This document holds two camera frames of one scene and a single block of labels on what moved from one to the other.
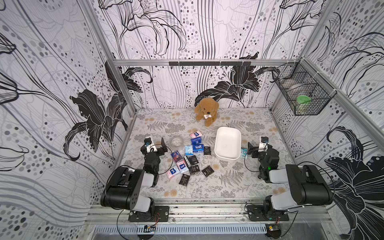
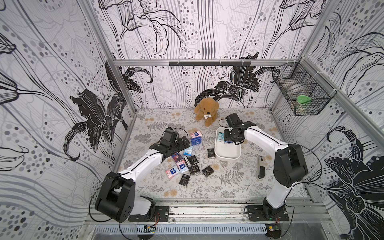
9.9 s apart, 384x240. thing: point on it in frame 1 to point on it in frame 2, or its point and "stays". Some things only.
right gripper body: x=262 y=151 to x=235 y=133
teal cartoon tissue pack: x=244 y=151 to x=220 y=137
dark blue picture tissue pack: x=176 y=156 stays
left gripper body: x=160 y=152 to x=176 y=146
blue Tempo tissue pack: x=197 y=140 stays
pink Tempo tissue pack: x=196 y=134 stays
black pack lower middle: x=194 y=169 stays
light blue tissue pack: x=189 y=150 stays
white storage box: x=228 y=143 stays
